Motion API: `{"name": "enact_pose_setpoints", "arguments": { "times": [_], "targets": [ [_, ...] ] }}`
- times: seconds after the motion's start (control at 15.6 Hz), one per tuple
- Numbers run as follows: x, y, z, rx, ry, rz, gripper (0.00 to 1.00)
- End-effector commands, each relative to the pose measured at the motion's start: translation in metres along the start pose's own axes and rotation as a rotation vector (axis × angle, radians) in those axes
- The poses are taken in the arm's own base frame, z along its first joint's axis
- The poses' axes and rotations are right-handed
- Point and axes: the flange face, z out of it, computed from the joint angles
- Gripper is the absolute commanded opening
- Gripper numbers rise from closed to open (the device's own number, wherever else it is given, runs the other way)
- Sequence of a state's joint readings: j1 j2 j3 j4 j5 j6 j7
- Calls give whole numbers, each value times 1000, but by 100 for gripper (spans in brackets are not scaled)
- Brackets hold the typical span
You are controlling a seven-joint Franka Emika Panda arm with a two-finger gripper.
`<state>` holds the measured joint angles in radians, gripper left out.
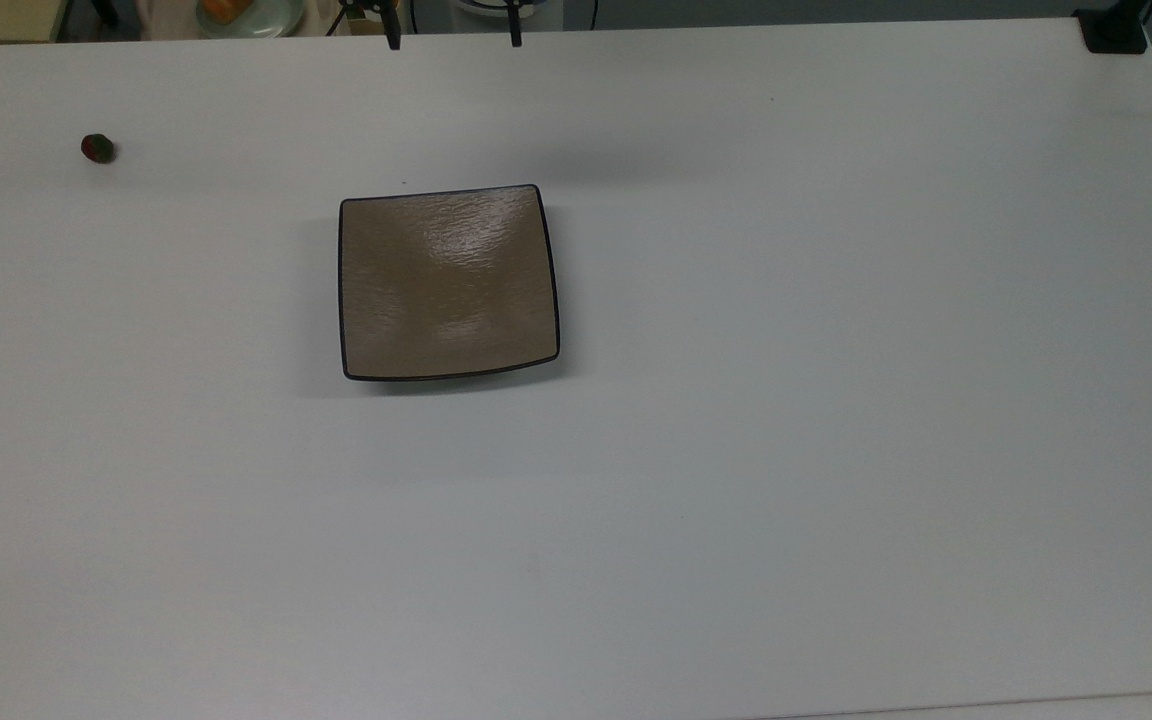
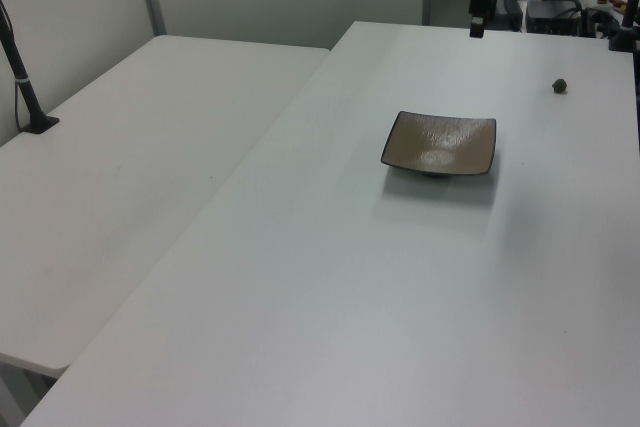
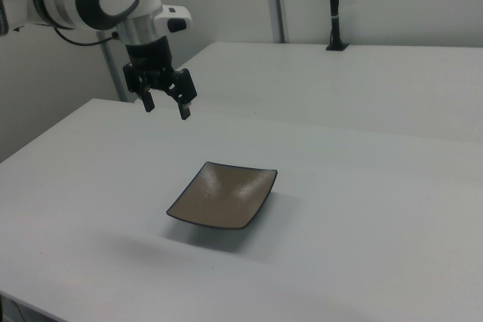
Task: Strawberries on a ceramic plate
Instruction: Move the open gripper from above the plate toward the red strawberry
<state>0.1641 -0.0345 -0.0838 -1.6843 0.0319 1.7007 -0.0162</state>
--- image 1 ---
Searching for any round green plate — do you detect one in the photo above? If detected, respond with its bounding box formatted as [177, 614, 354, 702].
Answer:
[197, 0, 306, 40]

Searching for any black table clamp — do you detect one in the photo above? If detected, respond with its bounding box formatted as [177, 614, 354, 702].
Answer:
[1074, 0, 1152, 55]

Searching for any square brown ceramic plate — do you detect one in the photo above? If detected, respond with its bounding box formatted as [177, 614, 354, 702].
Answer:
[338, 184, 561, 382]

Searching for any white round object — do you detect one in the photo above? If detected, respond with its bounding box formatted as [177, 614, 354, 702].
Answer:
[450, 0, 564, 21]

